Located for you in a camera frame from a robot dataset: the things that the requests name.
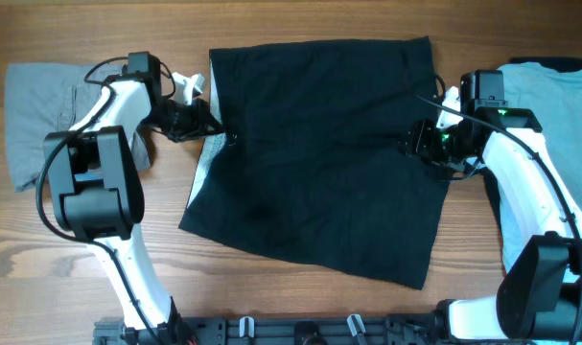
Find black shorts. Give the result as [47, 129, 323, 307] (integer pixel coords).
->
[179, 37, 448, 289]

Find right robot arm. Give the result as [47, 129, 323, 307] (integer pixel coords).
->
[401, 70, 582, 344]

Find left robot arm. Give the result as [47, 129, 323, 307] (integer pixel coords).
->
[35, 52, 223, 344]

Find folded grey shorts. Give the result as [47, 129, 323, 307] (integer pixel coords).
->
[4, 62, 152, 193]

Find black garment under pile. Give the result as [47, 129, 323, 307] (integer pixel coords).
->
[481, 57, 582, 226]

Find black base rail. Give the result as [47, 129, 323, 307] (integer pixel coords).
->
[92, 313, 445, 345]

